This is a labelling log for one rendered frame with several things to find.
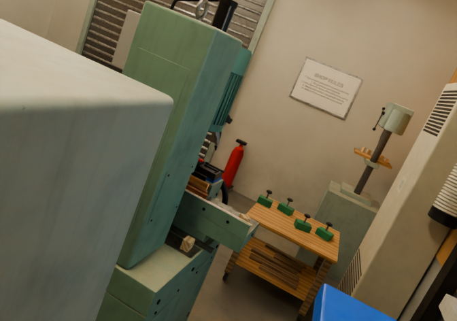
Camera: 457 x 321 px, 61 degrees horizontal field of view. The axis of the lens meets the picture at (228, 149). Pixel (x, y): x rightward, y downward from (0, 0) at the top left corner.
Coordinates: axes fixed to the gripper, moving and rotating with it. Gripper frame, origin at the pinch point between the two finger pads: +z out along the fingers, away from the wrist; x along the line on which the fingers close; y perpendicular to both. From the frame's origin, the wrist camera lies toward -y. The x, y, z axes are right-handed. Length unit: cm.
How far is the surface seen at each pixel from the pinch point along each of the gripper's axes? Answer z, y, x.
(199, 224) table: 33.5, -16.9, 7.8
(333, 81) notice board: -152, 71, -220
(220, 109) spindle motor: -5.4, -25.8, 23.1
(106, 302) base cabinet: 63, -17, 37
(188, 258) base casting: 45, -23, 14
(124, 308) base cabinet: 63, -23, 35
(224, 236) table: 35.0, -26.0, 3.1
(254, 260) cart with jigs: 42, 48, -125
